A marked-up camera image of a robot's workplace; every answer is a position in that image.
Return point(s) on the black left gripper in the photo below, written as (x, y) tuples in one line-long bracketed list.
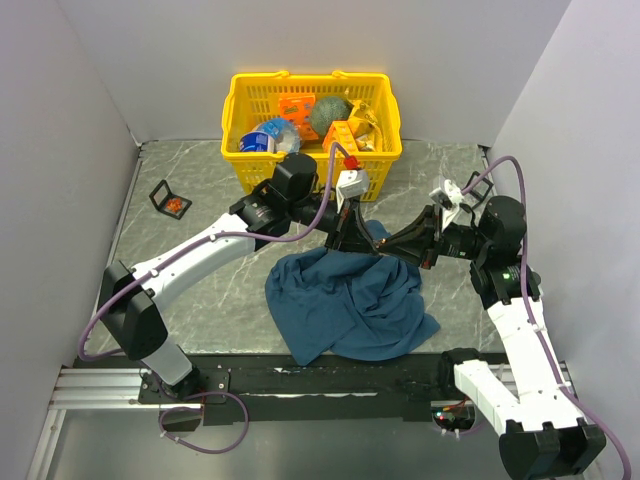
[(350, 232)]

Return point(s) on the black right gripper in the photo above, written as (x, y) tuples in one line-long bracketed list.
[(421, 242)]

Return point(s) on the blue t-shirt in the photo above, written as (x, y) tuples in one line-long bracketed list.
[(357, 306)]

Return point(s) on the orange leaf brooch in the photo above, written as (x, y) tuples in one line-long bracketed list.
[(174, 205)]

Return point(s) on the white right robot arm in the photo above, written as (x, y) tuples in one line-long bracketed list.
[(542, 433)]

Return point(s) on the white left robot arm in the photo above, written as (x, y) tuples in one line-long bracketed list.
[(132, 299)]

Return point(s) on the black right stand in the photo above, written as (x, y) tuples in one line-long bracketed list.
[(478, 189)]

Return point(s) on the black stand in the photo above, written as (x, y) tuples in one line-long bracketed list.
[(161, 194), (478, 189)]

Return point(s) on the orange cracker box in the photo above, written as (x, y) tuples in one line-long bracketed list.
[(340, 132)]

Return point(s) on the yellow snack bag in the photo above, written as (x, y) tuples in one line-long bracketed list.
[(364, 126)]

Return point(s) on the green avocado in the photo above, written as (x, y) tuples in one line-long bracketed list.
[(325, 111)]

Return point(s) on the orange snack box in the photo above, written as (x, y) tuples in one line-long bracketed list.
[(297, 109)]

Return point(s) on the yellow plastic basket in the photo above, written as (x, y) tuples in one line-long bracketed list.
[(266, 115)]

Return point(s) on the black left stand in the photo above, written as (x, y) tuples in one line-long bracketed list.
[(161, 194)]

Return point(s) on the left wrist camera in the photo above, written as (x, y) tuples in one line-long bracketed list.
[(352, 182)]

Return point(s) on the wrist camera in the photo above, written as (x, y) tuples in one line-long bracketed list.
[(352, 182), (447, 198)]

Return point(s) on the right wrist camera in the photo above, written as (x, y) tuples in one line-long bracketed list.
[(447, 198)]

